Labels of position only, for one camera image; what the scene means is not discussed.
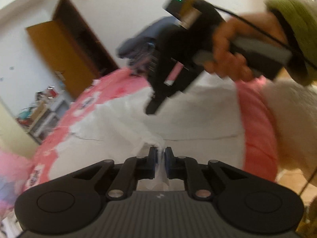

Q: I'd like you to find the dark grey folded garment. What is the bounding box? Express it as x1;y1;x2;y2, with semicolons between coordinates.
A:
117;16;174;58

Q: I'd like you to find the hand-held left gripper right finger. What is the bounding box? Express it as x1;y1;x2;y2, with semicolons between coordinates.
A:
165;147;248;201

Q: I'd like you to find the dark brown door frame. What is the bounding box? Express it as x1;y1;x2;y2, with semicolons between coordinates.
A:
52;0;119;80

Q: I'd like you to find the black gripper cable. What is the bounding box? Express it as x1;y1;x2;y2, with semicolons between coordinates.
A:
212;4;317;199

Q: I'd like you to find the cream wardrobe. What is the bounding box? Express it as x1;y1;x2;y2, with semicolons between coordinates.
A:
0;97;40;158

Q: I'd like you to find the wooden door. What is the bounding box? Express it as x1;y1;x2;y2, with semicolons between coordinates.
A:
26;20;99;100

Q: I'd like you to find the cardboard box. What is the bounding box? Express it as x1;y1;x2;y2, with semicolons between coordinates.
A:
31;102;48;119

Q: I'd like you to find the person's right forearm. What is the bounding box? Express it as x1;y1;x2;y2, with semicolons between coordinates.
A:
266;0;317;86

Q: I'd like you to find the pink floral quilt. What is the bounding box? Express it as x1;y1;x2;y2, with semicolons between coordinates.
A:
0;151;35;217

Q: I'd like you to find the person's right hand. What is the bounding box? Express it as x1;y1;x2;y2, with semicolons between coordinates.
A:
204;12;286;82

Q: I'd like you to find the red floral blanket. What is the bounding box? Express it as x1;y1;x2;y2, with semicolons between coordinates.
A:
0;68;279;219

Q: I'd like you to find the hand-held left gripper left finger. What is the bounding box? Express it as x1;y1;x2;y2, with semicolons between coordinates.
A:
73;147;159;201

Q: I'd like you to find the white shelf desk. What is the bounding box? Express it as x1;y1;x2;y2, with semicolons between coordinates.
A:
23;97;71;144

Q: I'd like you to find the white garment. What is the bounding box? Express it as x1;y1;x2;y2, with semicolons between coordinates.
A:
51;76;248;194

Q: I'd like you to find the teal bag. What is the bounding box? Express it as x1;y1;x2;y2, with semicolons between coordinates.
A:
17;109;32;122

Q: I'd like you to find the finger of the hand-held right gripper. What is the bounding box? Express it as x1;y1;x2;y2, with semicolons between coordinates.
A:
145;96;172;116

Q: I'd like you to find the white plush bed cover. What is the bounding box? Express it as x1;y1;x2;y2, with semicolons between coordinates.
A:
263;79;317;184

